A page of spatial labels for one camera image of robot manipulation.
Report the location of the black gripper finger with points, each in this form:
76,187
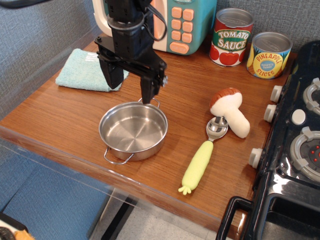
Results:
150,87
113,73

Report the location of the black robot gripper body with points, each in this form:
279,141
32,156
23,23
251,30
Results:
133,47

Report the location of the small stainless steel pot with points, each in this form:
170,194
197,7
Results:
133,131

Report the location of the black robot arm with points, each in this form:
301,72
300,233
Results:
129,13

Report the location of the teal toy microwave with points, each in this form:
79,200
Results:
187,22

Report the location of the light blue folded cloth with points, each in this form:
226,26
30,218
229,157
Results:
82,71

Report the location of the plush toy mushroom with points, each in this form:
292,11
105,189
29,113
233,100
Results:
226,103

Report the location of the tomato sauce can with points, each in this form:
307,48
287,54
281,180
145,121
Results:
231,32

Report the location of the pineapple slices can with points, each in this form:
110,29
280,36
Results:
268,56

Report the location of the black toy stove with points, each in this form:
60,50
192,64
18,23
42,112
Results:
286,189

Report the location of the orange object bottom corner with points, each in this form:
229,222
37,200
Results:
7,234

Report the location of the spoon with green handle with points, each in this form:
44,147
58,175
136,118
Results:
216,128

